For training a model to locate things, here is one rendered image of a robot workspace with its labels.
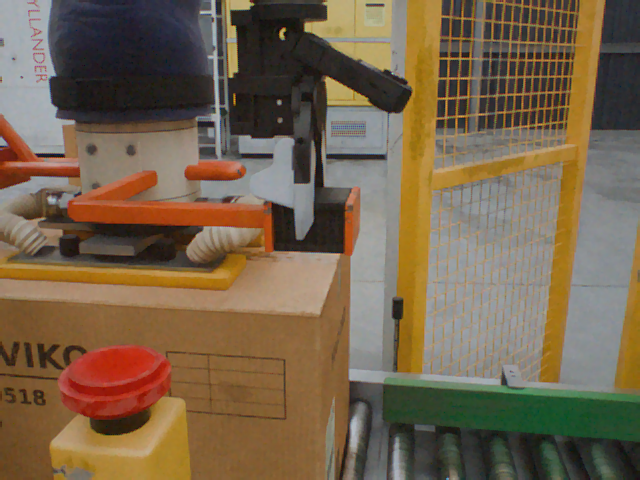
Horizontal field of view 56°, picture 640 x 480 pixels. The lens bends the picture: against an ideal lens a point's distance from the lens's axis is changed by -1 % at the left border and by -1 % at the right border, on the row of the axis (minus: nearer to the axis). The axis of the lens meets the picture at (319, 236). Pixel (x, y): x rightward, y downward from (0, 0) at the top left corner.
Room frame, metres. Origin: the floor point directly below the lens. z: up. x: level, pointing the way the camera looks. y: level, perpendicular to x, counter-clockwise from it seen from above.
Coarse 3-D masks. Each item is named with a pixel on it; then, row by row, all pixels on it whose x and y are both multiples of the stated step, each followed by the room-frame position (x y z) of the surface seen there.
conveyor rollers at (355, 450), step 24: (360, 408) 1.10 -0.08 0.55; (360, 432) 1.01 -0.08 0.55; (408, 432) 1.01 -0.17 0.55; (456, 432) 1.02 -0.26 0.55; (480, 432) 1.05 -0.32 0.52; (504, 432) 1.02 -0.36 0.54; (360, 456) 0.94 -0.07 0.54; (408, 456) 0.94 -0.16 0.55; (456, 456) 0.94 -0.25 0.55; (504, 456) 0.93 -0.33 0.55; (552, 456) 0.93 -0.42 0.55; (600, 456) 0.93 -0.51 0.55
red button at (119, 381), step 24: (96, 360) 0.36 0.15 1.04; (120, 360) 0.36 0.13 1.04; (144, 360) 0.36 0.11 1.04; (168, 360) 0.37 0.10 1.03; (72, 384) 0.33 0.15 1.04; (96, 384) 0.33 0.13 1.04; (120, 384) 0.33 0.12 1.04; (144, 384) 0.33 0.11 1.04; (168, 384) 0.35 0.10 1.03; (72, 408) 0.32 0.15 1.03; (96, 408) 0.32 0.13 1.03; (120, 408) 0.32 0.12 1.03; (144, 408) 0.33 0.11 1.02; (120, 432) 0.33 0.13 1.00
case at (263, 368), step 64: (0, 256) 0.86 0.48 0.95; (256, 256) 0.86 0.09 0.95; (320, 256) 0.86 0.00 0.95; (0, 320) 0.71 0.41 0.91; (64, 320) 0.69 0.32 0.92; (128, 320) 0.68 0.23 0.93; (192, 320) 0.67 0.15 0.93; (256, 320) 0.66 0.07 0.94; (320, 320) 0.65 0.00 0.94; (0, 384) 0.71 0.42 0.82; (192, 384) 0.67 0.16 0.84; (256, 384) 0.66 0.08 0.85; (320, 384) 0.65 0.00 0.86; (0, 448) 0.71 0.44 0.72; (192, 448) 0.67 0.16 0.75; (256, 448) 0.66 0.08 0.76; (320, 448) 0.65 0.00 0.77
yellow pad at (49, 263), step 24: (72, 240) 0.79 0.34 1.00; (168, 240) 0.78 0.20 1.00; (0, 264) 0.77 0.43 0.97; (24, 264) 0.77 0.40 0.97; (48, 264) 0.77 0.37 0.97; (72, 264) 0.77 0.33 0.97; (96, 264) 0.76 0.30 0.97; (120, 264) 0.76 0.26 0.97; (144, 264) 0.76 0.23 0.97; (168, 264) 0.76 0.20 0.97; (192, 264) 0.76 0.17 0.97; (216, 264) 0.76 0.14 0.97; (240, 264) 0.78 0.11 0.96; (192, 288) 0.73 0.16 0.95; (216, 288) 0.72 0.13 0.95
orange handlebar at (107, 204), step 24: (0, 168) 0.89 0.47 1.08; (24, 168) 0.88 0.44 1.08; (48, 168) 0.88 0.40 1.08; (72, 168) 0.87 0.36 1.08; (192, 168) 0.85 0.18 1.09; (216, 168) 0.84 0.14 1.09; (240, 168) 0.85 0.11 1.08; (96, 192) 0.66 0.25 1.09; (120, 192) 0.70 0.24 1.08; (72, 216) 0.62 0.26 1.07; (96, 216) 0.61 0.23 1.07; (120, 216) 0.60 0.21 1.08; (144, 216) 0.60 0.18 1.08; (168, 216) 0.60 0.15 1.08; (192, 216) 0.59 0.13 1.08; (216, 216) 0.59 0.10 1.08; (240, 216) 0.59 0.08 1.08
